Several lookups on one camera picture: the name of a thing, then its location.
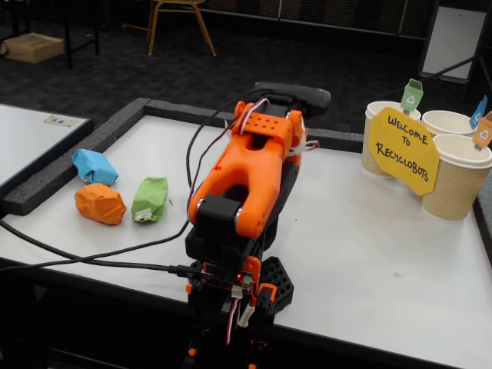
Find green recycling bin tag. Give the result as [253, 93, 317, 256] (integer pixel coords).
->
[400, 78, 424, 116]

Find paper cup with green tag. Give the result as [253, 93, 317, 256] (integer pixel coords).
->
[361, 100, 423, 178]

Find black metal table frame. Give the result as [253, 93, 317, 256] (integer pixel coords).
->
[63, 0, 101, 70]

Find blue paper wad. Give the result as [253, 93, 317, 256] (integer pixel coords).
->
[71, 148, 119, 186]

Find green paper wad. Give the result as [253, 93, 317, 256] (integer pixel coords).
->
[131, 176, 169, 223]

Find upright white panel black frame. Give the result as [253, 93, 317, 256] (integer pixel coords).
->
[418, 0, 489, 84]

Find paper cup with orange tag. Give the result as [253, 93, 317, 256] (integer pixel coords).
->
[421, 133, 492, 222]

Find small paper label sticker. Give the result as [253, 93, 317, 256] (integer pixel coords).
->
[43, 115, 80, 128]

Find paper cup with blue tag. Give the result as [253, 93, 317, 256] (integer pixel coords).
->
[421, 110, 480, 139]

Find thin black webcam cable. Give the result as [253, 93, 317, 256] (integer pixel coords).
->
[0, 101, 247, 272]

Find thick black USB cable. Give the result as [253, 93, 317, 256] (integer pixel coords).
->
[0, 218, 204, 281]

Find yellow handwritten welcome sign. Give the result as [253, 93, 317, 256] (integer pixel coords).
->
[367, 106, 440, 196]

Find orange recycling bin tag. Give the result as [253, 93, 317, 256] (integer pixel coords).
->
[472, 111, 492, 151]

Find black webcam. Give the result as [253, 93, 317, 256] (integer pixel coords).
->
[254, 81, 332, 116]

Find orange paper wad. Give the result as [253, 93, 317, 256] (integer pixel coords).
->
[74, 183, 128, 227]

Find black foam border strip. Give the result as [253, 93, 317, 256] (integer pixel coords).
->
[307, 128, 364, 153]
[144, 98, 239, 128]
[473, 188, 492, 247]
[2, 97, 151, 217]

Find controller board in orange holder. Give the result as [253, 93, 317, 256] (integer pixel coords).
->
[200, 255, 263, 299]

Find white masking tape wrap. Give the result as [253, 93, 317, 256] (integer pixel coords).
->
[298, 117, 310, 155]

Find blue recycling bin tag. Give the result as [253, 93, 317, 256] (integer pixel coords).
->
[469, 95, 488, 130]

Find brown cardboard box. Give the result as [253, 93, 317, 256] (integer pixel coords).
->
[0, 32, 65, 65]

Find black robot base with clamp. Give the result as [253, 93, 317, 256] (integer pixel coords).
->
[186, 253, 295, 369]

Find red white black servo wire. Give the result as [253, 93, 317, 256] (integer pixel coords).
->
[187, 98, 321, 193]
[224, 286, 258, 347]

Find black framed white board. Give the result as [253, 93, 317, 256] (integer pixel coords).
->
[0, 103, 95, 199]

